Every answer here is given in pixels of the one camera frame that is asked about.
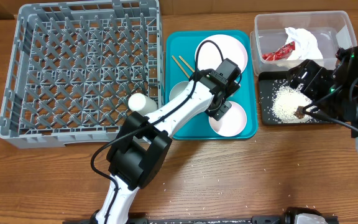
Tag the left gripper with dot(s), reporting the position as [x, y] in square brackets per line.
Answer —
[219, 112]

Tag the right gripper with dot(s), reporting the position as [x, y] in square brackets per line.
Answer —
[299, 78]

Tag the small pink bowl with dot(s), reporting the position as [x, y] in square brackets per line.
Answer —
[232, 123]

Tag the brown food scrap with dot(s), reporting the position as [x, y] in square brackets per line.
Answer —
[299, 112]

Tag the white napkin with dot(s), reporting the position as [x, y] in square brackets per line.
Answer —
[306, 44]

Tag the red snack wrapper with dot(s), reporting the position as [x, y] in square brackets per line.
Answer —
[282, 53]

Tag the white cup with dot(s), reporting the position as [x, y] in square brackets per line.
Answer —
[141, 104]

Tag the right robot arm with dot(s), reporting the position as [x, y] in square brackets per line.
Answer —
[345, 111]

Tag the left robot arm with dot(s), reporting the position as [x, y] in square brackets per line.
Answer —
[137, 153]

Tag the black waste tray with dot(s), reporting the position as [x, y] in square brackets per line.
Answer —
[268, 84]

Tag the grey dishwasher rack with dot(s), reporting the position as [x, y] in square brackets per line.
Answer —
[73, 68]

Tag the white rice pile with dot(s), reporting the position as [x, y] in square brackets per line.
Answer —
[285, 102]

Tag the grey bowl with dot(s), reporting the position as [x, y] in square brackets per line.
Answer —
[177, 89]

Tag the large pink plate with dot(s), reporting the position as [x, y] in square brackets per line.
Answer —
[231, 48]

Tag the wooden chopstick right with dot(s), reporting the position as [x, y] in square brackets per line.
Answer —
[186, 63]

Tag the wooden chopstick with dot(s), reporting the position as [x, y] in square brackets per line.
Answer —
[180, 66]
[186, 63]

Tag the clear plastic bin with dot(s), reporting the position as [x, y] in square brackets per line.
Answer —
[332, 29]

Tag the wooden chopstick left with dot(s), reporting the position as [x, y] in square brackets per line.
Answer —
[180, 66]

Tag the teal plastic tray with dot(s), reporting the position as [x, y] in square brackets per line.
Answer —
[185, 43]

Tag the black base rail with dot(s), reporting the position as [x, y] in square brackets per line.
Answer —
[268, 219]

